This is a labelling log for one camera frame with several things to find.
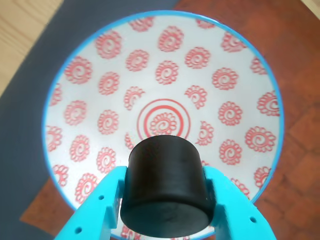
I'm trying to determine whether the black cylinder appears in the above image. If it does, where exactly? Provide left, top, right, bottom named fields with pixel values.
left=119, top=134, right=213, bottom=239

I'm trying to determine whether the brown leather chessboard mat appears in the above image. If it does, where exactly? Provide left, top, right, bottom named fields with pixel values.
left=19, top=0, right=320, bottom=240

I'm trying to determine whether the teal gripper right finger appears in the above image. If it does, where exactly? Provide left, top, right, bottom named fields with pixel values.
left=203, top=166, right=277, bottom=240

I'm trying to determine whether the white bowl red flower pattern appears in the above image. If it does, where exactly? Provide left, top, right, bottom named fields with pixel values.
left=41, top=9, right=285, bottom=240

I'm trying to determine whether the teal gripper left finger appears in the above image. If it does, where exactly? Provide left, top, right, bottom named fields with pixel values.
left=56, top=165, right=129, bottom=240

